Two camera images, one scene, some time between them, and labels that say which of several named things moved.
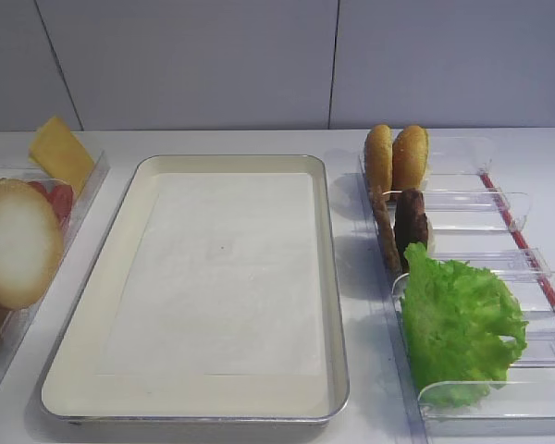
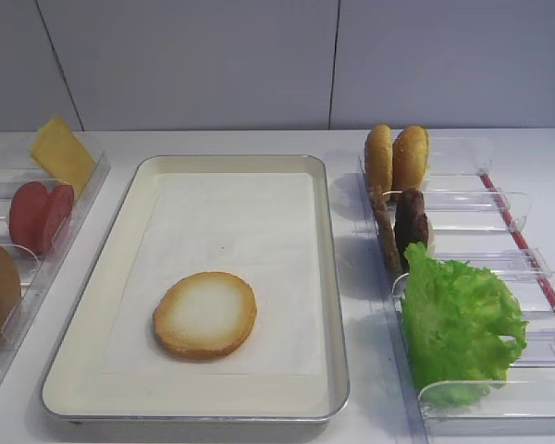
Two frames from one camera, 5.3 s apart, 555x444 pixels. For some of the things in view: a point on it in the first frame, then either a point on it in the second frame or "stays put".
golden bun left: x=379 y=158 stays put
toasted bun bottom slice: x=22 y=244 -> x=204 y=315
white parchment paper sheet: x=222 y=280 stays put
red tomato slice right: x=62 y=200 stays put
